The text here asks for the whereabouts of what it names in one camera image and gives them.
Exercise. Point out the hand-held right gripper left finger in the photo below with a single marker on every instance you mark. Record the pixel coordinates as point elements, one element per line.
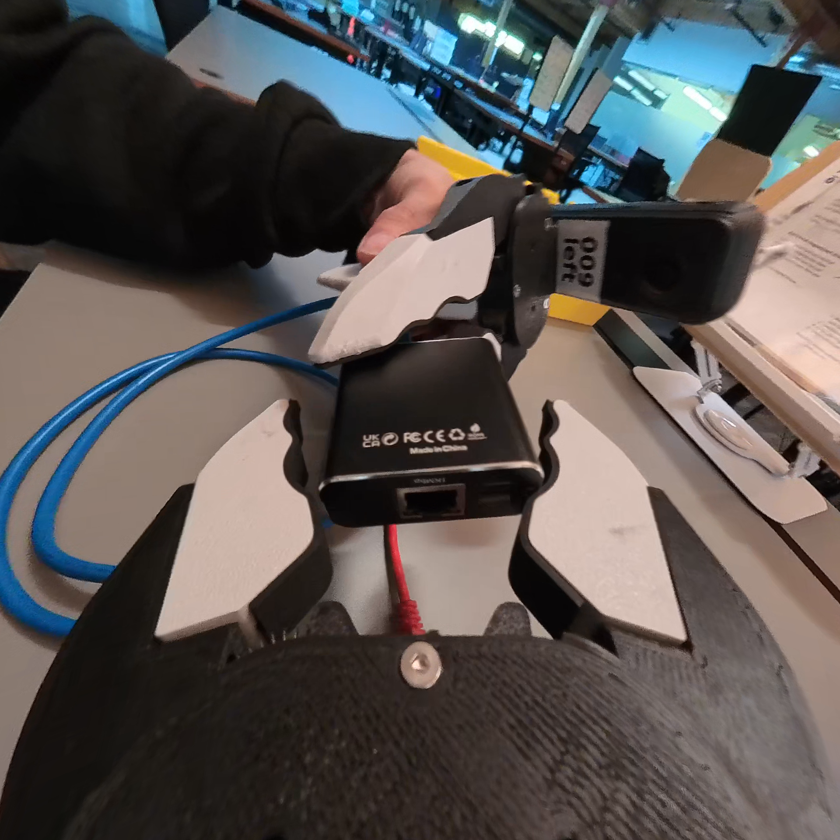
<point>243,518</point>

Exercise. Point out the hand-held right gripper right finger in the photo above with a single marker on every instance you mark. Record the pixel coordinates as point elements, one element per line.
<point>604,525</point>

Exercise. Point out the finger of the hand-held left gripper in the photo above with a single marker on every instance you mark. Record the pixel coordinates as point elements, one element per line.
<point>479,200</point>
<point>407,295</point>

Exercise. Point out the black network adapter box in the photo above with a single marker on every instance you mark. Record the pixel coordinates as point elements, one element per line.
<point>420,400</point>

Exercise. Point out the person's left forearm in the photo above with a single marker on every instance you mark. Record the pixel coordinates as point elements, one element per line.
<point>197,151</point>

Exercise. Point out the grey desk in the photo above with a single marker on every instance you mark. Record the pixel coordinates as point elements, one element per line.
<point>131,328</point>

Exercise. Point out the person's left hand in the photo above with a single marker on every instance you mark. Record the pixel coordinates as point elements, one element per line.
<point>413,197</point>

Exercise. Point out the yellow plastic bin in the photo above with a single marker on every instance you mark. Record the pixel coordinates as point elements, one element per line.
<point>453,157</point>

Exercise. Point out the black office chair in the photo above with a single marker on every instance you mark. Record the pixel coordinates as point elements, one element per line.
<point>643,174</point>

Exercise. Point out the brown cardboard panel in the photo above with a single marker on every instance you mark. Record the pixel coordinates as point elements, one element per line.
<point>722,170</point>

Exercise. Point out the white notice board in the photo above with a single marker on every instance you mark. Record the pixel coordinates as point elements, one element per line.
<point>550,72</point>
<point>589,102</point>

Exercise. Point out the white stand base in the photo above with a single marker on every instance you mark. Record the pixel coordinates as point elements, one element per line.
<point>754,472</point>

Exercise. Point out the wooden document board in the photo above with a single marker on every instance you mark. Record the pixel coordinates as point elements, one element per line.
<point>774,387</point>

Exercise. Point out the black monitor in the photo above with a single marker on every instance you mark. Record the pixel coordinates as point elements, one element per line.
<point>771,108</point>

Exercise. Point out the grey table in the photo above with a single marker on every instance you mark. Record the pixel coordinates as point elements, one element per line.
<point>282,59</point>

